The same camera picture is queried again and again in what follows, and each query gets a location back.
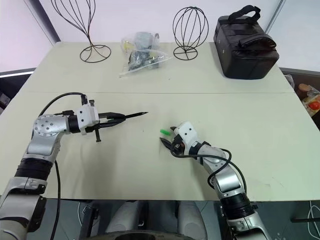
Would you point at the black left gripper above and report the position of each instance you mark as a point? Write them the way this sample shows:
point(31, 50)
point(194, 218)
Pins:
point(102, 124)

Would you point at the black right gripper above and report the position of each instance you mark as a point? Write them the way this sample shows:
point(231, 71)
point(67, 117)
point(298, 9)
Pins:
point(178, 145)

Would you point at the green marker cap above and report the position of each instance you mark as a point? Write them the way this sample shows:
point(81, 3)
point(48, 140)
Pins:
point(165, 131)

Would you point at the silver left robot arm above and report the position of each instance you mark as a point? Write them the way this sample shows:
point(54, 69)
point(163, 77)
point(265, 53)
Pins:
point(47, 127)

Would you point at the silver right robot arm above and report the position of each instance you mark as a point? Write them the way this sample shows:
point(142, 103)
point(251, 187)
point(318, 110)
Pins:
point(227, 180)

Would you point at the clear zip bag of parts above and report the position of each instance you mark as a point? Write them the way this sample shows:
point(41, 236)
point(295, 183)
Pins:
point(143, 60)

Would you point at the clear plastic bag of parts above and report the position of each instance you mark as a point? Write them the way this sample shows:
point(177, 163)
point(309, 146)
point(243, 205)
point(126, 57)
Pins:
point(141, 41)

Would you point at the black metal stand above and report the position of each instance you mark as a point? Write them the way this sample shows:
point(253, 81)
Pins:
point(88, 220)

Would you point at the brown round jar lid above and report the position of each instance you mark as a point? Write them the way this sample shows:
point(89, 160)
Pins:
point(303, 88)

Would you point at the red fruit in clear pack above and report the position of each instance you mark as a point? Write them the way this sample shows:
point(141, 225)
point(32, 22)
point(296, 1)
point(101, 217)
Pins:
point(315, 106)

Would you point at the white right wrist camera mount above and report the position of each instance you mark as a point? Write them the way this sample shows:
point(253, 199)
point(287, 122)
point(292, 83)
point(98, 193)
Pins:
point(187, 131)

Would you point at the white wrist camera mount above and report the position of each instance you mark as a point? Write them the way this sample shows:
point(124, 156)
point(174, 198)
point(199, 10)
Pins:
point(86, 117)
point(187, 131)

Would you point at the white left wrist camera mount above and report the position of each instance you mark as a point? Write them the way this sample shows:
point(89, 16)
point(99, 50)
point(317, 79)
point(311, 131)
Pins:
point(86, 117)

